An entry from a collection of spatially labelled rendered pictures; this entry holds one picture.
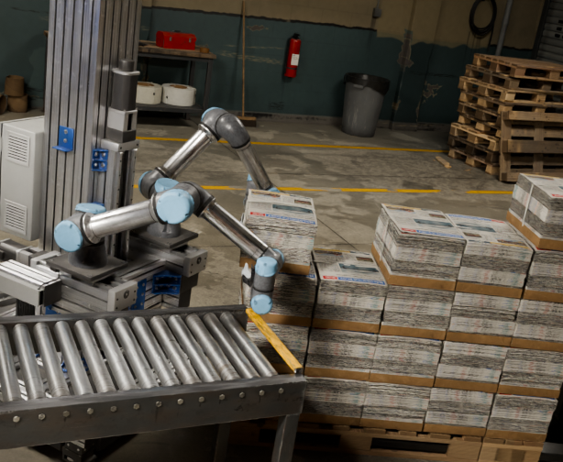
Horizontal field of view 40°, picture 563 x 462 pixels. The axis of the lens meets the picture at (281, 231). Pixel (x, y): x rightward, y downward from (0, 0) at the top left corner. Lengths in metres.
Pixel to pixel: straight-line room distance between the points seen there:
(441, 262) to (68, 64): 1.68
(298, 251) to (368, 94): 7.10
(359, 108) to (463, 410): 6.98
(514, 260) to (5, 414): 2.09
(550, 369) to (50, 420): 2.22
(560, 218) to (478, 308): 0.50
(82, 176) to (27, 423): 1.26
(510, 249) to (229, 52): 7.05
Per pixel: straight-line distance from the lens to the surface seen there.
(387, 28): 10.87
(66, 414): 2.25
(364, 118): 10.18
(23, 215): 3.39
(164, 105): 9.05
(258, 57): 10.07
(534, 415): 3.74
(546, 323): 3.52
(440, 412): 3.59
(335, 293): 3.21
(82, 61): 3.11
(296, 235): 3.09
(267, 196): 3.32
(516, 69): 9.33
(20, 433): 2.26
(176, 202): 2.66
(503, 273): 3.34
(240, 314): 2.86
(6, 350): 2.50
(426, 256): 3.22
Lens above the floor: 2.02
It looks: 19 degrees down
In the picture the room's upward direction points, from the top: 9 degrees clockwise
